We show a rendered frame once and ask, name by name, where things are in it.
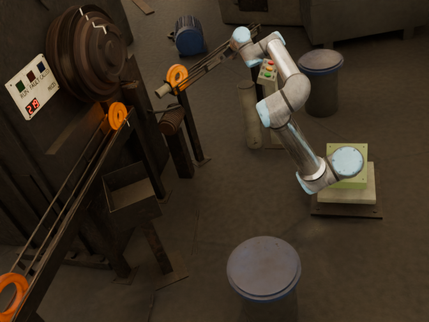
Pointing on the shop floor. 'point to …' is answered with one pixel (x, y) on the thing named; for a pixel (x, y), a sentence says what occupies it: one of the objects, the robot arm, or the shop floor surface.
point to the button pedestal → (271, 85)
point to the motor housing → (177, 140)
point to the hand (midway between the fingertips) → (228, 57)
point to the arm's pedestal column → (320, 209)
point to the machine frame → (56, 140)
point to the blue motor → (189, 36)
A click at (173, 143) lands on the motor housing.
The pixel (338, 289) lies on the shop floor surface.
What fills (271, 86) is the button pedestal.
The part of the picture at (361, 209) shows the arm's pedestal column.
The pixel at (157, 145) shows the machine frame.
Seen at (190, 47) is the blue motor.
